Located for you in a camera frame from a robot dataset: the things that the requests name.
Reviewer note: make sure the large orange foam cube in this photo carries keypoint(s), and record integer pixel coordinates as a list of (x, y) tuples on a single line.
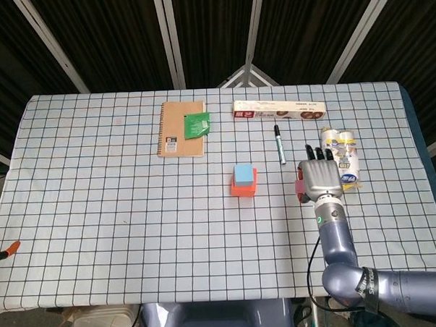
[(242, 193)]

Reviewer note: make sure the green whiteboard marker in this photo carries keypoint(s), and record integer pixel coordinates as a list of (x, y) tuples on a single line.
[(279, 142)]

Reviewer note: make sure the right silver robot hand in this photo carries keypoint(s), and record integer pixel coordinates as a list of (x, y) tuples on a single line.
[(320, 179)]

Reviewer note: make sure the blue foam cube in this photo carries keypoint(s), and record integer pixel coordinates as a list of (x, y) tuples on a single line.
[(244, 175)]

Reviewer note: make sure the grey-blue robot torso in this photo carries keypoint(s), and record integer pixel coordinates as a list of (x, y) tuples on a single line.
[(217, 319)]

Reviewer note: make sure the long baking paper box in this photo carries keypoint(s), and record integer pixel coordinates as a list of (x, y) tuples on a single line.
[(273, 108)]

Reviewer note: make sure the kraft spiral notebook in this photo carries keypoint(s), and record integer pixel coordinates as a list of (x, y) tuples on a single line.
[(176, 125)]

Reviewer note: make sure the green foil sachet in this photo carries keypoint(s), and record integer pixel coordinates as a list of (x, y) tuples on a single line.
[(196, 125)]

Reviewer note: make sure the dark teal cloth bundle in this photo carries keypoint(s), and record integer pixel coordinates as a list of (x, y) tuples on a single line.
[(369, 321)]

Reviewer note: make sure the pack of plastic bag rolls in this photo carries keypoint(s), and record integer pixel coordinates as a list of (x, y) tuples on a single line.
[(345, 143)]

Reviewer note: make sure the small pink foam cube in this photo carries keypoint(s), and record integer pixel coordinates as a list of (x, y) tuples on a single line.
[(299, 187)]

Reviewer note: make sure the white triangular screen foot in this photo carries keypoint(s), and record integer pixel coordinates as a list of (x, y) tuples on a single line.
[(248, 71)]

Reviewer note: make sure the checkered light blue tablecloth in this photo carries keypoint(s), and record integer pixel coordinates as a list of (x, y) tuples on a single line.
[(96, 197)]

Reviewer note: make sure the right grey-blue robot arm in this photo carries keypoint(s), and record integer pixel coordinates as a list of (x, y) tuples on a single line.
[(337, 238)]

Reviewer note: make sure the white plastic bin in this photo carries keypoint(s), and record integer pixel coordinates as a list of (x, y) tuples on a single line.
[(102, 324)]

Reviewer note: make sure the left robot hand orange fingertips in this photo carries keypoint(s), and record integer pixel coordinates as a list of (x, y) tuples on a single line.
[(13, 247)]

